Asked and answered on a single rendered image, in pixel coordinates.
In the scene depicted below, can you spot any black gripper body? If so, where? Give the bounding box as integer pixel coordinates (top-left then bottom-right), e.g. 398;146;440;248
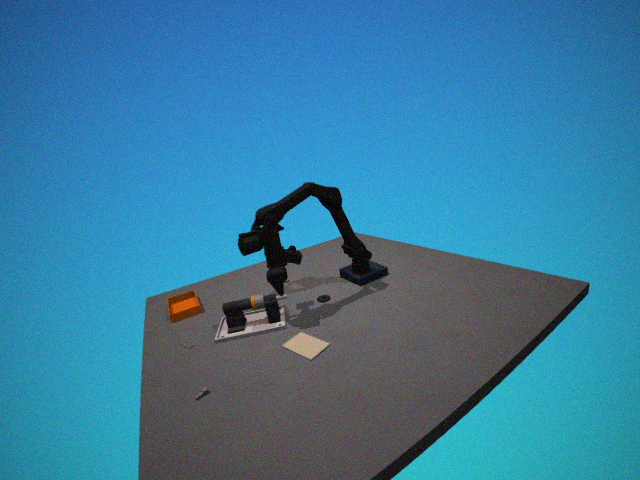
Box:
264;245;288;282

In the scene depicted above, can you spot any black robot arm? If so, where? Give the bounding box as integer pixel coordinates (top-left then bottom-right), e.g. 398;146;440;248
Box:
238;182;372;276

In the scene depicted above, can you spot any orange open-top rectangular tray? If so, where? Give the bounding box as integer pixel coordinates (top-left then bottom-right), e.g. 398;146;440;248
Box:
167;290;202;323

